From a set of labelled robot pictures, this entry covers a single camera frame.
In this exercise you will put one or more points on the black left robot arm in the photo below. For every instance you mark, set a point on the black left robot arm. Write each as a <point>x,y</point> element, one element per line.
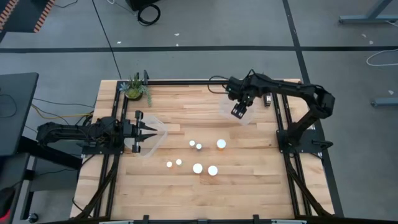
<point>62,130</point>

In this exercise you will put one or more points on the small yellow-green pill bottle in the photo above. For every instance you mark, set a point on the small yellow-green pill bottle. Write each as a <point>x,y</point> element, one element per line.
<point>192,143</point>

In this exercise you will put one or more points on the blue bottle pink pills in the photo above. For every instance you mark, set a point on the blue bottle pink pills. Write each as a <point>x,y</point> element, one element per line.
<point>199,146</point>

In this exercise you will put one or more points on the black mat orange striped edges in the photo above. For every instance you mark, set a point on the black mat orange striped edges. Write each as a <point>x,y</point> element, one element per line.
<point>25,15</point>

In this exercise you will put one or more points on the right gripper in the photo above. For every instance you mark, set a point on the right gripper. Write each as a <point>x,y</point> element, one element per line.
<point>246,100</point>

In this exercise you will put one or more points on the black caster wheel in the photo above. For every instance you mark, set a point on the black caster wheel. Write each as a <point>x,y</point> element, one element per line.
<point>33,217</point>

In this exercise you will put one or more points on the black desk leg beam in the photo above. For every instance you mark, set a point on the black desk leg beam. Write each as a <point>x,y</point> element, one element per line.
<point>53,155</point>

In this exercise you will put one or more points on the large orange pill bottle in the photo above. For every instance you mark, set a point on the large orange pill bottle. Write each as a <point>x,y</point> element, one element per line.
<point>221,143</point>
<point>212,170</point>
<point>197,168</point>

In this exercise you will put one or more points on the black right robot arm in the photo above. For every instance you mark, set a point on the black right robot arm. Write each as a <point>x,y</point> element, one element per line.
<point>295,88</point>

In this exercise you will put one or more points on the black bracket silver label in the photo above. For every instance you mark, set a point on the black bracket silver label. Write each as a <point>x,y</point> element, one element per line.
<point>267,100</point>

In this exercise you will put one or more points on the grey table leg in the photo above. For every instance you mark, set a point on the grey table leg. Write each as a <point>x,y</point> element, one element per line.
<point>357,19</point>

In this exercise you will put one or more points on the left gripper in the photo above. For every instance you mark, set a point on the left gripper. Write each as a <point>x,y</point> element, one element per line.
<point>129,132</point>

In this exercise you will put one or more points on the black box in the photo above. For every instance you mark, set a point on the black box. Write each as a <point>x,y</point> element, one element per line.
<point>136,3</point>

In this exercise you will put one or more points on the small orange pill bottle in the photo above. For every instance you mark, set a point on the small orange pill bottle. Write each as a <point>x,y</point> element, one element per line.
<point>169,164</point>

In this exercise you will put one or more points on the black desk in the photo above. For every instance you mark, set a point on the black desk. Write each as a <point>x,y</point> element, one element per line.
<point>15,118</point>

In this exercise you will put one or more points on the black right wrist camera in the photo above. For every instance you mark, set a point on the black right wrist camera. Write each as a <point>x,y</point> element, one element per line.
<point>234,87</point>

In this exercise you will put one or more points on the pale yellow bottle white pills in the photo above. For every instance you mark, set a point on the pale yellow bottle white pills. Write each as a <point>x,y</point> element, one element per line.
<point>178,162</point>

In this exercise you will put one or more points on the black aluminium table frame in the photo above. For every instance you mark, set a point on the black aluminium table frame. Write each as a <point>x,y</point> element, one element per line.
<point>186,82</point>

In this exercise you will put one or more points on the grey table foot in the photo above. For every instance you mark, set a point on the grey table foot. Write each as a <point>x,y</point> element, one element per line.
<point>385,102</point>

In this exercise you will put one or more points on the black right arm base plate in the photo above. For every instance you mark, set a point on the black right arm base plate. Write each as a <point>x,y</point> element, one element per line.
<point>311,140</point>

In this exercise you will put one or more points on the white light bar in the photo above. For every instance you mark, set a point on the white light bar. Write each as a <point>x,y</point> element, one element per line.
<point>116,222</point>
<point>289,221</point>

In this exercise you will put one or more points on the clear plastic bin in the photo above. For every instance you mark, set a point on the clear plastic bin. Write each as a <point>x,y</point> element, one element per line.
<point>227,109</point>
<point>155,146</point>

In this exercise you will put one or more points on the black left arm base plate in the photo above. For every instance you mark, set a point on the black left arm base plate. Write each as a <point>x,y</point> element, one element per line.
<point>102,151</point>

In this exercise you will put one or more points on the potted green succulent plant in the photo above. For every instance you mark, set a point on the potted green succulent plant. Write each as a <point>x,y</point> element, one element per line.
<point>133,91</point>

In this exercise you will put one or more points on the black corner post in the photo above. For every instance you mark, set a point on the black corner post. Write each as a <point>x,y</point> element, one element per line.
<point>145,76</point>

